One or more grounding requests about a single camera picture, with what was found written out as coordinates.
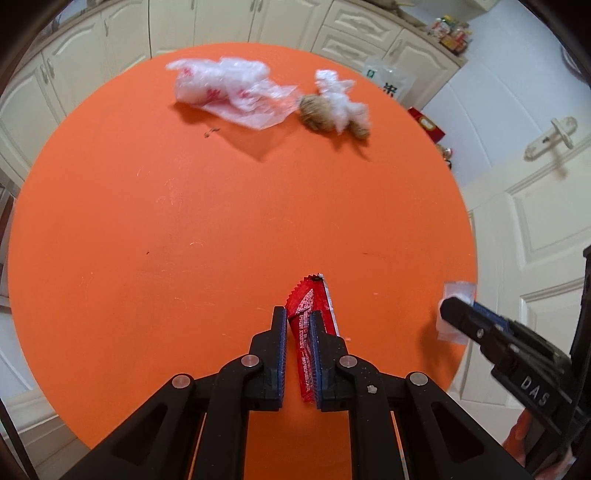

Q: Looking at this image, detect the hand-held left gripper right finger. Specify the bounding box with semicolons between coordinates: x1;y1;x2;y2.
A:
308;310;532;480

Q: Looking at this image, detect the row of cream kitchen cabinets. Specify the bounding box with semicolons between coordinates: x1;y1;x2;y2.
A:
0;0;462;185

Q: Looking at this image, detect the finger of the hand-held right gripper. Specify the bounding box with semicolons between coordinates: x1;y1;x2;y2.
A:
440;296;513;367
472;302;546;347

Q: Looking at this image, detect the small clear plastic packet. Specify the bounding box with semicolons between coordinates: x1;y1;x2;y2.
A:
435;281;476;344

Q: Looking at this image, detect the person's right hand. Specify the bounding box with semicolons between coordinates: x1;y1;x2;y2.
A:
502;408;532;466

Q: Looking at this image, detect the cream door handle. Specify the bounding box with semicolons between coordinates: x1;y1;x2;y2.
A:
524;116;579;161

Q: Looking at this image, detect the white panel door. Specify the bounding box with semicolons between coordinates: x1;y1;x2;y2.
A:
459;134;591;411

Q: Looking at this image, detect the red foil wrapper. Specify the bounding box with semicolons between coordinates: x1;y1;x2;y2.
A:
285;273;342;403

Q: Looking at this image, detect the group of condiment bottles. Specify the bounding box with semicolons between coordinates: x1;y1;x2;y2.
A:
427;16;472;56

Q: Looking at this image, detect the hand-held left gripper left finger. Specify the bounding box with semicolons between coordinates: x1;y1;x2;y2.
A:
60;306;289;480

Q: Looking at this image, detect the clear printed bag on floor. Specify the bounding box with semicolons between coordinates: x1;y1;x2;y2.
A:
361;59;411;100

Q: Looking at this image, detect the cream furniture piece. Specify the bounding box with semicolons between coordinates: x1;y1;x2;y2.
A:
0;392;88;467

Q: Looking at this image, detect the crumpled white plastic wrap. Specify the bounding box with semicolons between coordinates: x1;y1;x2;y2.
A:
315;69;370;134

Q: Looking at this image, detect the clear plastic bag red print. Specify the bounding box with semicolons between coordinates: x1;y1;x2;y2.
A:
166;56;301;131

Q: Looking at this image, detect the red box on floor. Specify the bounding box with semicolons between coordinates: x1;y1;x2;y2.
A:
409;107;446;144

